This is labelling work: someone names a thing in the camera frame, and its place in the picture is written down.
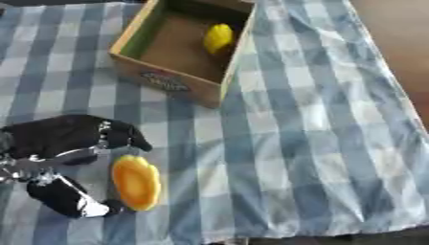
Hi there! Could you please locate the tan cardboard box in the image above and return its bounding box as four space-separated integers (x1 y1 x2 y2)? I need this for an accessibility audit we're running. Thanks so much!
107 0 259 109

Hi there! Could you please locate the orange toy fruit slice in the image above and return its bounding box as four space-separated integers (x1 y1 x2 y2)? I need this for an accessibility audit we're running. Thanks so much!
110 154 163 212

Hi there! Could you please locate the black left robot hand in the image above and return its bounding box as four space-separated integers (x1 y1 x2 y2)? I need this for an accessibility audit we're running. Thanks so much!
0 114 154 219

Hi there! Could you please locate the yellow toy lemon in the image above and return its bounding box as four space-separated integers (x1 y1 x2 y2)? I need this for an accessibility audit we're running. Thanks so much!
201 23 235 55

